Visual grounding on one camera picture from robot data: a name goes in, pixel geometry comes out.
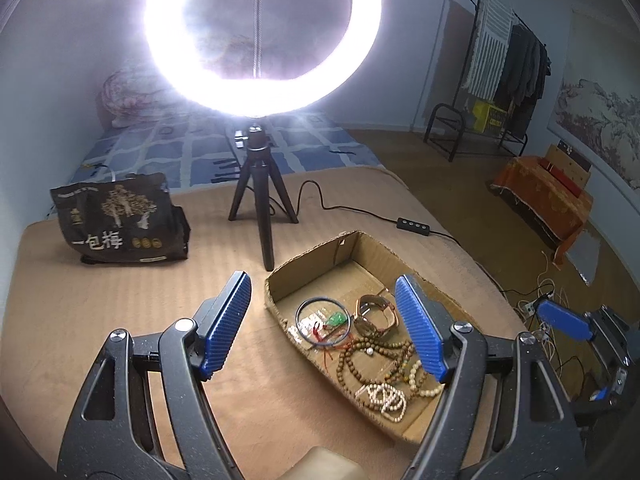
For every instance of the brown cardboard box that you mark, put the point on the brown cardboard box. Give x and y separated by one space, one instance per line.
391 388

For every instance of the silver blue bangle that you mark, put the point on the silver blue bangle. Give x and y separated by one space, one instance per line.
322 322

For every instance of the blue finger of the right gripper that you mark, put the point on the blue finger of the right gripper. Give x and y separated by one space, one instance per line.
566 321

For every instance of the yellow box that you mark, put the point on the yellow box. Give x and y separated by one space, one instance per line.
488 118

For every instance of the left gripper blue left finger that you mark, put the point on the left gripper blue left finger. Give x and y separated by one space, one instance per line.
112 434

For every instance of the orange covered bench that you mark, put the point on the orange covered bench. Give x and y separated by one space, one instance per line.
553 188

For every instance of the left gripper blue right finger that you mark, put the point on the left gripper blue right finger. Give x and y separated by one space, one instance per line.
532 432

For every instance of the black clothes rack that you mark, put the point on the black clothes rack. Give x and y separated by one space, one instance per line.
505 64

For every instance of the black snack bag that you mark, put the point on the black snack bag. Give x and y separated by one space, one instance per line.
130 221

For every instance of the landscape wall painting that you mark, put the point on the landscape wall painting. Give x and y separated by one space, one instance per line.
598 101

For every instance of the white electric fan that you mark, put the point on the white electric fan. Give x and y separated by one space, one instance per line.
132 95

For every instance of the rose gold wristwatch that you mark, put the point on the rose gold wristwatch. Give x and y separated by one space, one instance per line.
375 316

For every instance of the white ring light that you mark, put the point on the white ring light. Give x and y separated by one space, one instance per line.
177 57

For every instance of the black tripod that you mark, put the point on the black tripod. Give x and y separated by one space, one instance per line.
261 168

